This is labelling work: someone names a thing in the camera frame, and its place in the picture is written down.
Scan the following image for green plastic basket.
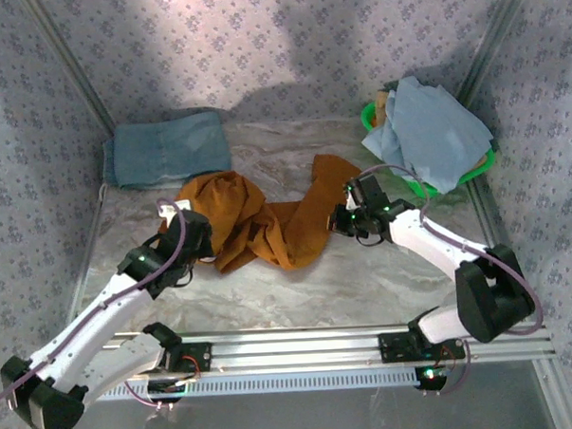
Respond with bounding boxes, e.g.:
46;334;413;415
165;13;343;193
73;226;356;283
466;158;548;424
359;95;499;202

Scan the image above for folded blue denim trousers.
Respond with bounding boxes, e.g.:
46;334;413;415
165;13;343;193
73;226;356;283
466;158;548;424
94;109;235;203

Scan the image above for light blue trousers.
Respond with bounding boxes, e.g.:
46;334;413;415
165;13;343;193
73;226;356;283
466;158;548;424
358;71;498;197

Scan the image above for black controller board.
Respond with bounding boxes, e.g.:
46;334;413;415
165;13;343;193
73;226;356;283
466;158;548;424
415;364;450;393
147;378;187;404

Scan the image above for aluminium mounting rail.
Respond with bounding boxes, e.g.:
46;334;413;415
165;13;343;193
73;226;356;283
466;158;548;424
99;314;557;381

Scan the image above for aluminium frame post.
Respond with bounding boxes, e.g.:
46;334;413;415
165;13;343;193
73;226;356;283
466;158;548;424
450;0;543;103
22;0;118;141

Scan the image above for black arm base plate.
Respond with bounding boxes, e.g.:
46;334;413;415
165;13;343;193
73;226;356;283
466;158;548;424
377;328;467;364
143;341;214;377

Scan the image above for orange trousers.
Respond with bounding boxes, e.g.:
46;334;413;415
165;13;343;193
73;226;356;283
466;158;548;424
156;151;368;277

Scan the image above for red wire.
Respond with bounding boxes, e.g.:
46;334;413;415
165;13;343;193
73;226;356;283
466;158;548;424
181;354;202;378

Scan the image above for white slotted cable duct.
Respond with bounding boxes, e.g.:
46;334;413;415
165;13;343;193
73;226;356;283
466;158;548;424
91;363;428;403

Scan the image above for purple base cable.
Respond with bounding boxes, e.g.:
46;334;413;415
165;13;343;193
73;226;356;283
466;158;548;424
123;378;175;414
421;337;474;399

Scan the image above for tan garment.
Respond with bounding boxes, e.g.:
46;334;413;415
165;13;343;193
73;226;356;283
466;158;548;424
374;89;392;126

